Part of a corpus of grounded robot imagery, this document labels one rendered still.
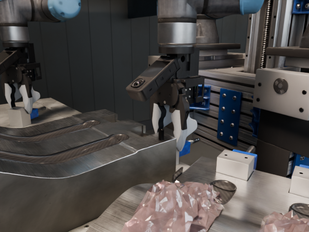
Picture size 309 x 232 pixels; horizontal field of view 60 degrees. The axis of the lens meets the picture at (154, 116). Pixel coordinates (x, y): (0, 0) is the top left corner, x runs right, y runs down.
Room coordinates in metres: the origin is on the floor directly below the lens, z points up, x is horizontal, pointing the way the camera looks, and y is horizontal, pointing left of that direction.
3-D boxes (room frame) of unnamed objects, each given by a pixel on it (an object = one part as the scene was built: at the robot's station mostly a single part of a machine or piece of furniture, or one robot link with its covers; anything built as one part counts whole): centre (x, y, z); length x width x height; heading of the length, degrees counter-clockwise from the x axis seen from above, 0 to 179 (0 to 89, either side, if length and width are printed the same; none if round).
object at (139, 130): (0.49, 0.02, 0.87); 0.05 x 0.05 x 0.04; 39
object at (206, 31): (1.09, -0.18, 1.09); 0.15 x 0.15 x 0.10
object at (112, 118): (0.57, 0.09, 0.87); 0.05 x 0.05 x 0.04; 39
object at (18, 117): (0.84, 0.40, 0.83); 0.13 x 0.05 x 0.05; 161
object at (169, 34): (0.55, -0.04, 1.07); 0.08 x 0.08 x 0.05
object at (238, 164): (0.43, -0.16, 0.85); 0.13 x 0.05 x 0.05; 147
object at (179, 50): (0.56, -0.05, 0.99); 0.09 x 0.08 x 0.12; 131
